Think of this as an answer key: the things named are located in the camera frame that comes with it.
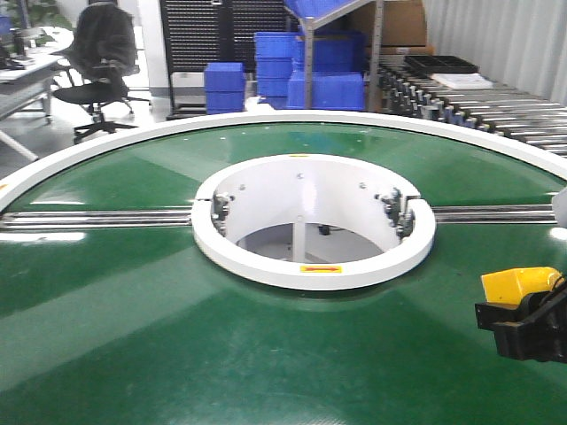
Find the black perforated pegboard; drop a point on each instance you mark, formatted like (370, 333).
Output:
(198, 32)

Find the black office chair with jacket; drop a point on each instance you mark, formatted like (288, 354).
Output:
(103, 52)

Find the small blue stacked bins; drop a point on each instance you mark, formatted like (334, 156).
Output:
(224, 87)

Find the yellow arrow sticker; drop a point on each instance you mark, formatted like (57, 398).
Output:
(324, 269)

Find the tall blue crate stack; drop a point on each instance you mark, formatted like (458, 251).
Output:
(274, 52)

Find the cardboard boxes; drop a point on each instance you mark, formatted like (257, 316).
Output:
(404, 28)

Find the white desk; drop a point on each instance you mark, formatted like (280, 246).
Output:
(29, 89)

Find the black compartment tray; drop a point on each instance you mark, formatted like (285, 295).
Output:
(429, 64)

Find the white flat tray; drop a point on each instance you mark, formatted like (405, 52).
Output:
(462, 80)

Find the blue crate front of rack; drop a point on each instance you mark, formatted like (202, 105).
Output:
(342, 91)

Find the metal rail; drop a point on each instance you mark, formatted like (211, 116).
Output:
(495, 214)
(63, 220)

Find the roller conveyor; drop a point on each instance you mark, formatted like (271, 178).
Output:
(502, 110)

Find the left metal rail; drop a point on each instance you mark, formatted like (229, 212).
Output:
(63, 220)

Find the metal shelf rack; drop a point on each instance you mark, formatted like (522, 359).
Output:
(313, 15)

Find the white inner ring hub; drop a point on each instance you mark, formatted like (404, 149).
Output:
(302, 190)

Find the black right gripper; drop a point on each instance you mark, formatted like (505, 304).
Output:
(534, 329)

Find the yellow toy brick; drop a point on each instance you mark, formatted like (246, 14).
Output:
(510, 286)

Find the right metal rail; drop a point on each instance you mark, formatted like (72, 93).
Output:
(495, 214)

